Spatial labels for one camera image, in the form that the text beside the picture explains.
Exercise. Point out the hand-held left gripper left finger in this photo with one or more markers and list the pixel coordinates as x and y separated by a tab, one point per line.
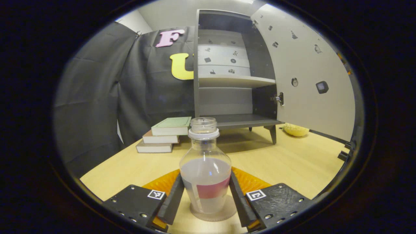
174	201

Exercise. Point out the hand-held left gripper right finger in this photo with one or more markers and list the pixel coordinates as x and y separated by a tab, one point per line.
242	204

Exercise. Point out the clear plastic bottle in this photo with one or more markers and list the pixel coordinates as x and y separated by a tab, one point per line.
204	162

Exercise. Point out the pale grey cabinet door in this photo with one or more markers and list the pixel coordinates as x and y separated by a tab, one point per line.
308	107

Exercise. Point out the metal cabinet door hinge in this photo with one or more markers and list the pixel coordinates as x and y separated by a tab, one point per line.
279	98

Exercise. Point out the pale cabinet shelf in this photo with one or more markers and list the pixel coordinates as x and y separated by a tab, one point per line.
234	81

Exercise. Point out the brown book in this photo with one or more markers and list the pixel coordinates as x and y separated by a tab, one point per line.
161	139

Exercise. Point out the green book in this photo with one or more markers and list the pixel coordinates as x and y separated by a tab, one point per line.
170	125

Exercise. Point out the yellow round sponge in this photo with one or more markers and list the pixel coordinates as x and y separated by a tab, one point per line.
295	130

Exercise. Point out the small black table clamp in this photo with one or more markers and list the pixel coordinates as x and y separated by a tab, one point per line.
344	156

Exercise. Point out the black backdrop cloth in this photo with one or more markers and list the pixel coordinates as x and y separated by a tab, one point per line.
97	97

